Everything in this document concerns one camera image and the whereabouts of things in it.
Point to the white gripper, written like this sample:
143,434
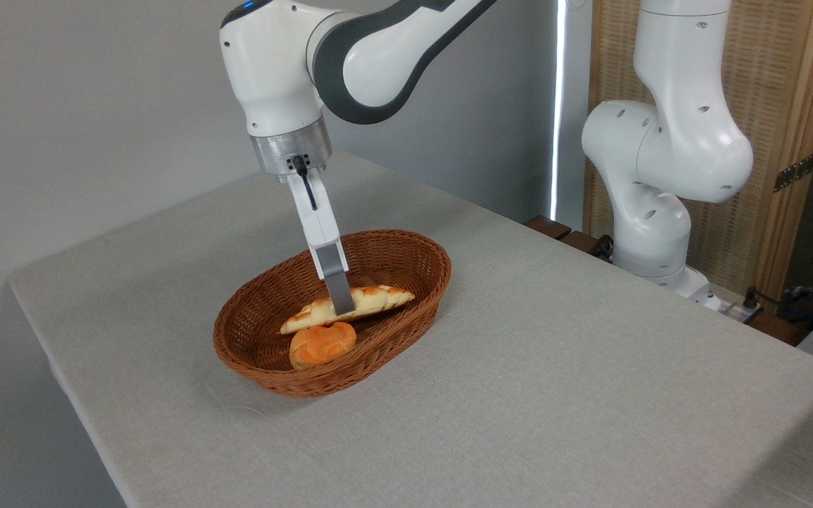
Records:
318,219

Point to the long braided bread loaf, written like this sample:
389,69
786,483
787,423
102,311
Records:
378,298

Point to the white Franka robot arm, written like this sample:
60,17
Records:
675,141

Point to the round orange bread roll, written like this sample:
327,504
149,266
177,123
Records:
320,344

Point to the brown oval wicker basket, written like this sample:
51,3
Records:
265,317

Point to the grey tablecloth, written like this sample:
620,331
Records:
519,395

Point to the dark brown wooden block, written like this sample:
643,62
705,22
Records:
547,227
579,242

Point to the white power strip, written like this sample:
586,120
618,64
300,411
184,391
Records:
727,307

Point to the dark metal screen hinge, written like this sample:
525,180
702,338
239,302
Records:
795,171

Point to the wooden woven folding screen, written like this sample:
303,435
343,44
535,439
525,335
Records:
787,85

